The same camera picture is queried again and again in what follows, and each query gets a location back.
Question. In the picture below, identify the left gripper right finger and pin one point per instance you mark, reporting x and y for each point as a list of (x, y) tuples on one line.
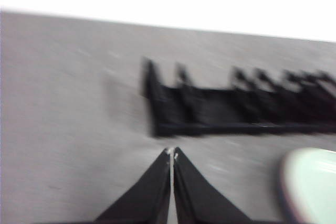
[(199, 197)]

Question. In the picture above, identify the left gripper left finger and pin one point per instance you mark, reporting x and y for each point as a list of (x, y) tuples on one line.
[(147, 195)]

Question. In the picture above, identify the green round plate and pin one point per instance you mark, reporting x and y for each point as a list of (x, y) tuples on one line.
[(312, 182)]

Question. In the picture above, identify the black plate rack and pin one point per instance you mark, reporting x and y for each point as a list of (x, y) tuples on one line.
[(210, 113)]

